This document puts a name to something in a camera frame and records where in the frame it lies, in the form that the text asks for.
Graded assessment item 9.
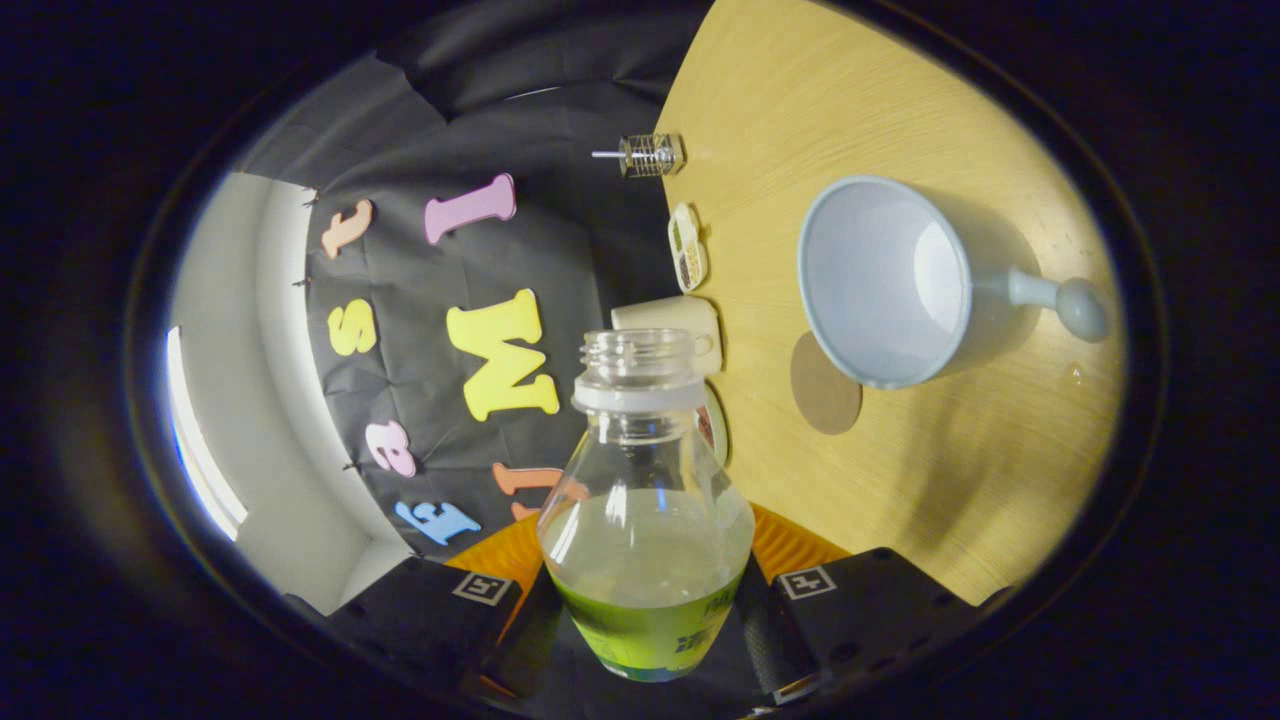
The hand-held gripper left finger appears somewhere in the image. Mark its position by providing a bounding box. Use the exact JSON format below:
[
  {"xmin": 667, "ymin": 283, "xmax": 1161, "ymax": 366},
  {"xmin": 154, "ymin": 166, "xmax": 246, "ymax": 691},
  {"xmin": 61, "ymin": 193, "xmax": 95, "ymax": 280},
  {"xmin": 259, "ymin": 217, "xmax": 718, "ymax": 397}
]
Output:
[{"xmin": 285, "ymin": 510, "xmax": 591, "ymax": 701}]

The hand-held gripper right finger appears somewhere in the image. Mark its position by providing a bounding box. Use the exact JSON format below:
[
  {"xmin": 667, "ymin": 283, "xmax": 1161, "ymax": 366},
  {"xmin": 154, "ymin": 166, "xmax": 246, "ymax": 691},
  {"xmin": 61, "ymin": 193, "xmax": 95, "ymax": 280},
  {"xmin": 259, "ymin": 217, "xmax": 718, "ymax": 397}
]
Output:
[{"xmin": 735, "ymin": 503, "xmax": 1011, "ymax": 706}]

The clear juice bottle green label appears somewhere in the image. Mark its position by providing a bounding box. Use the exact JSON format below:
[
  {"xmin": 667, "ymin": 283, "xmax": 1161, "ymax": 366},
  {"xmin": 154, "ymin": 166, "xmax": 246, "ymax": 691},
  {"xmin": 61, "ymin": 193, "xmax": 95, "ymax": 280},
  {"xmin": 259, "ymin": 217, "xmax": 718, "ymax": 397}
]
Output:
[{"xmin": 536, "ymin": 328, "xmax": 757, "ymax": 683}]

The round brown coaster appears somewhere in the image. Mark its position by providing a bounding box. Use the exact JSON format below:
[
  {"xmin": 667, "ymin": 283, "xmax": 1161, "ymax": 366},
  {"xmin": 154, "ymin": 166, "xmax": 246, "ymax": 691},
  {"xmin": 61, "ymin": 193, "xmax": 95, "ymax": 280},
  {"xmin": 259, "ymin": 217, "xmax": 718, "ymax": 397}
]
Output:
[{"xmin": 790, "ymin": 331, "xmax": 864, "ymax": 436}]

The pale grey-blue cup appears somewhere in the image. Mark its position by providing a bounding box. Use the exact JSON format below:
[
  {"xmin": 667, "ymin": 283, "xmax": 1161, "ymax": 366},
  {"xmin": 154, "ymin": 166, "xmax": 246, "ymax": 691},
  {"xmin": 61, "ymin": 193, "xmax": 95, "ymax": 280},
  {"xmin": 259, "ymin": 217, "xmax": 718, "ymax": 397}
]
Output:
[{"xmin": 797, "ymin": 175, "xmax": 1111, "ymax": 391}]

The pale green plate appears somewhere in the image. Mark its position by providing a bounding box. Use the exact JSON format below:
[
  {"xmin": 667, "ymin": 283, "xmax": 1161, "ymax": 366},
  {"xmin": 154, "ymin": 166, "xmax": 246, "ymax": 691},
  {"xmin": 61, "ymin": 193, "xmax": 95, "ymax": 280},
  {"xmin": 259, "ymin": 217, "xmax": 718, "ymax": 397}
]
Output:
[{"xmin": 695, "ymin": 385, "xmax": 730, "ymax": 469}]

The wooden table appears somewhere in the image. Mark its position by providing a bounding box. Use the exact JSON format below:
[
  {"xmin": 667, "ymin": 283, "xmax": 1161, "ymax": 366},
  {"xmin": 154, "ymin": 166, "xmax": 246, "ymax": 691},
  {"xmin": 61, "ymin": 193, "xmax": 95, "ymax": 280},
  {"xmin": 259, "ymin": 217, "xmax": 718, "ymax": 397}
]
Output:
[{"xmin": 655, "ymin": 0, "xmax": 1126, "ymax": 606}]

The white toaster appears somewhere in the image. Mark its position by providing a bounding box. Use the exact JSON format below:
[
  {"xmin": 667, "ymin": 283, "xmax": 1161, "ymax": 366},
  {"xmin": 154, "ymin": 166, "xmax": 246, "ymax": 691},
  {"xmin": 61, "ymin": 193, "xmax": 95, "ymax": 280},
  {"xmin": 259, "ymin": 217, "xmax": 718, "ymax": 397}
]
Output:
[{"xmin": 611, "ymin": 296, "xmax": 723, "ymax": 376}]

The long ceiling light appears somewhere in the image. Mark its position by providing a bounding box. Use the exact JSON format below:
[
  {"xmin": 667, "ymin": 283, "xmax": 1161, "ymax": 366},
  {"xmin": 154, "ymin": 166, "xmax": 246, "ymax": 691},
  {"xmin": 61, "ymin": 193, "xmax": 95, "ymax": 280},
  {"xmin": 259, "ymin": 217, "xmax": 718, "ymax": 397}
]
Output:
[{"xmin": 165, "ymin": 325, "xmax": 249, "ymax": 543}]

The black backdrop cloth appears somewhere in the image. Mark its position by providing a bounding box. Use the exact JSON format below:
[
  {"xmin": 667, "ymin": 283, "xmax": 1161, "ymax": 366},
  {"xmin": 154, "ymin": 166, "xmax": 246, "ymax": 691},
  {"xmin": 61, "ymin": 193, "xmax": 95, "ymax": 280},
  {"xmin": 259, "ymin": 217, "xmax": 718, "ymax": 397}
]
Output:
[{"xmin": 235, "ymin": 0, "xmax": 716, "ymax": 561}]

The white divided dish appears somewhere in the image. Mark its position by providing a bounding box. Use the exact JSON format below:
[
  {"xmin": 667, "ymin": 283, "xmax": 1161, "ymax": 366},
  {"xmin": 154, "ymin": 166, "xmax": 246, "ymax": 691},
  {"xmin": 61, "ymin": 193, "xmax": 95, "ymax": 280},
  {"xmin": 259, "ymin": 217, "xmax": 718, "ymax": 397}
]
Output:
[{"xmin": 668, "ymin": 203, "xmax": 709, "ymax": 294}]

